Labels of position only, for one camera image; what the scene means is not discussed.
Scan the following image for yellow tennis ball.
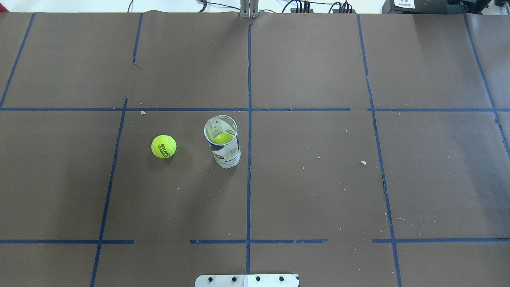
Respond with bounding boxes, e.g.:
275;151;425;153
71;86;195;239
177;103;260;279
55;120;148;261
151;135;177;159

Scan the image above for tennis ball inside can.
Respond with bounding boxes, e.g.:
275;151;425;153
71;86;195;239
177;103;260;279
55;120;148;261
212;133;234;145

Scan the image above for black mini computer box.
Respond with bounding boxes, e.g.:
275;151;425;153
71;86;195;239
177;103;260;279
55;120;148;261
381;0;451;15

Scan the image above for aluminium frame post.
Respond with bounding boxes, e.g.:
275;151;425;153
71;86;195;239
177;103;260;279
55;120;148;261
240;0;260;18

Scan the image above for white pedestal base plate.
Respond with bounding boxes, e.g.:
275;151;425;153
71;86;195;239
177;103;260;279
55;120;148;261
194;274;300;287

